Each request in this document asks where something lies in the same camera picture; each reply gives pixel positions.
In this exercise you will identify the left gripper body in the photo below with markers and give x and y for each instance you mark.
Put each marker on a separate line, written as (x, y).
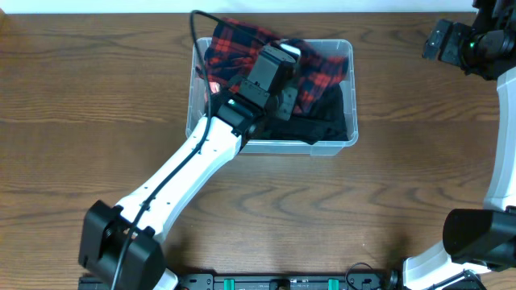
(288, 101)

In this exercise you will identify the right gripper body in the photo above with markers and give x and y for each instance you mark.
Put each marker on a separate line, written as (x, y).
(459, 52)

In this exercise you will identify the black garment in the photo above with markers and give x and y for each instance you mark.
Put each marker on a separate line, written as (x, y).
(325, 122)

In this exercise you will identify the red navy plaid shirt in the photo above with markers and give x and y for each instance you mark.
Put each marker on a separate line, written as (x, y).
(233, 51)

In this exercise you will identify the pink shirt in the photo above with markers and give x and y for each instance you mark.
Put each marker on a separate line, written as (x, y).
(214, 87)

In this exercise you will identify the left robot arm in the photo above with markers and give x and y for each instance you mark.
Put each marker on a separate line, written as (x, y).
(121, 245)

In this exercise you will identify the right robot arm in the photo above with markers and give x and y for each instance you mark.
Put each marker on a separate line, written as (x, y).
(475, 241)

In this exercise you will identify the clear plastic storage bin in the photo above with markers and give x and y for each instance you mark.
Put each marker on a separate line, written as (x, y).
(326, 47)

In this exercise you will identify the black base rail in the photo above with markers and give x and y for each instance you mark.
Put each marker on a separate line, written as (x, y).
(356, 279)

